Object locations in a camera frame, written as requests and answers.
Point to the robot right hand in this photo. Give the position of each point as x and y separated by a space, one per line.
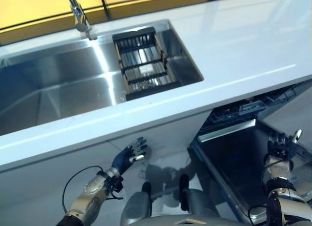
280 148

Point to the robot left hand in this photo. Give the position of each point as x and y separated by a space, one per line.
124 157

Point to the robot right arm silver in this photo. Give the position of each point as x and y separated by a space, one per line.
280 187

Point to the robot left arm silver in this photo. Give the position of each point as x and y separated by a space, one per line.
92 189

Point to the open dishwasher with steel door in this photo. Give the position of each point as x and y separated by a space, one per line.
234 162

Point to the robot left leg silver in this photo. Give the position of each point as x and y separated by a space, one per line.
136 209

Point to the white cabinet front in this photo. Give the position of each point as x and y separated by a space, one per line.
61 162

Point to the robot torso silver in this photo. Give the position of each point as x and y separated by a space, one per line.
185 221

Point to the black dish drying rack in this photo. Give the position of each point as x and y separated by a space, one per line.
143 65

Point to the stainless steel sink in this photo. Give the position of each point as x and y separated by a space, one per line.
61 84

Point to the chrome kitchen faucet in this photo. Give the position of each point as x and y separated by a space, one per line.
79 14

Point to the black window frame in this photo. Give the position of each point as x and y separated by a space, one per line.
104 4

